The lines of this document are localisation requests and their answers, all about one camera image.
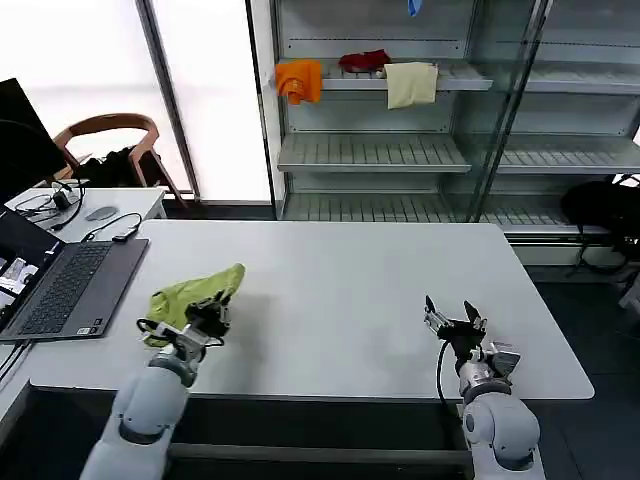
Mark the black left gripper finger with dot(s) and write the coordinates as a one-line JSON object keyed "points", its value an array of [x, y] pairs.
{"points": [[209, 301], [227, 312]]}

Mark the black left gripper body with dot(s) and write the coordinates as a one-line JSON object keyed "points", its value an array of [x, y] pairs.
{"points": [[210, 320]]}

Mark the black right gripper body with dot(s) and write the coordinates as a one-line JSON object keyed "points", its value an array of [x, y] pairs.
{"points": [[462, 337]]}

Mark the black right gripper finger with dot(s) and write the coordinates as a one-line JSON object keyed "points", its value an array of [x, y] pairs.
{"points": [[436, 317], [476, 317]]}

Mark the green cloth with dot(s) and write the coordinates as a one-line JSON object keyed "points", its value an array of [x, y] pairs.
{"points": [[200, 287]]}

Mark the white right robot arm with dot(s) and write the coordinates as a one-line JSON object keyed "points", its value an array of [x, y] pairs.
{"points": [[500, 425]]}

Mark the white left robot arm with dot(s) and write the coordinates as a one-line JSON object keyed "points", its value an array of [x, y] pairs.
{"points": [[145, 400]]}

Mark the small white side table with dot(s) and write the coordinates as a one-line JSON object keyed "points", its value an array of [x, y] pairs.
{"points": [[142, 200]]}

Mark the dark grey laptop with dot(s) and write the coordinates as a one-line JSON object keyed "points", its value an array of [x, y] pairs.
{"points": [[75, 280]]}

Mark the grey computer mouse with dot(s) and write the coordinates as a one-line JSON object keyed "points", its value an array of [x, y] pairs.
{"points": [[100, 213]]}

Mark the black backpack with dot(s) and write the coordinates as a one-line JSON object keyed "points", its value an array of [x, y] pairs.
{"points": [[590, 205]]}

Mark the black bag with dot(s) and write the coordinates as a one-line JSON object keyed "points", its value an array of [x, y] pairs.
{"points": [[115, 167]]}

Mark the grey metal shelf rack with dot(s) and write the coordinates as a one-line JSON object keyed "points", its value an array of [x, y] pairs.
{"points": [[370, 150]]}

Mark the brown wooden chair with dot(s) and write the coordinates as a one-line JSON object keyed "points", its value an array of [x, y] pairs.
{"points": [[142, 127]]}

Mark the black computer monitor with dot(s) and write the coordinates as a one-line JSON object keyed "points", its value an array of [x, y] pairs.
{"points": [[20, 145]]}

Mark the dark window frame post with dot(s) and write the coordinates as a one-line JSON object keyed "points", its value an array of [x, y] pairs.
{"points": [[167, 100]]}

